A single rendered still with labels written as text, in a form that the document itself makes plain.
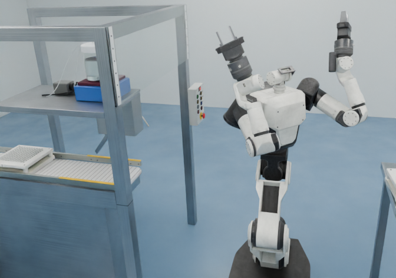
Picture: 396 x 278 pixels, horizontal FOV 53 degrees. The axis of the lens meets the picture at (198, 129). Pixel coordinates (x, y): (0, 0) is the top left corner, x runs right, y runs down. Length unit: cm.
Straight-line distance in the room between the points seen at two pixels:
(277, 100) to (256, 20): 342
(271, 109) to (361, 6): 343
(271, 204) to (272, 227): 14
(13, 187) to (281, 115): 149
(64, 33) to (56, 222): 112
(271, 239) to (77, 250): 112
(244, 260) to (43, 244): 120
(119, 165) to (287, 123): 83
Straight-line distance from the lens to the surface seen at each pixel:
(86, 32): 176
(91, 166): 236
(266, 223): 206
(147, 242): 304
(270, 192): 213
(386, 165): 228
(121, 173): 191
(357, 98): 207
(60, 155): 251
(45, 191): 231
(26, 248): 274
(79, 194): 219
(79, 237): 243
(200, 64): 559
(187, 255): 289
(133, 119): 209
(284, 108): 196
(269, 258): 235
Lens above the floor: 182
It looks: 22 degrees down
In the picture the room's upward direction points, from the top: 3 degrees counter-clockwise
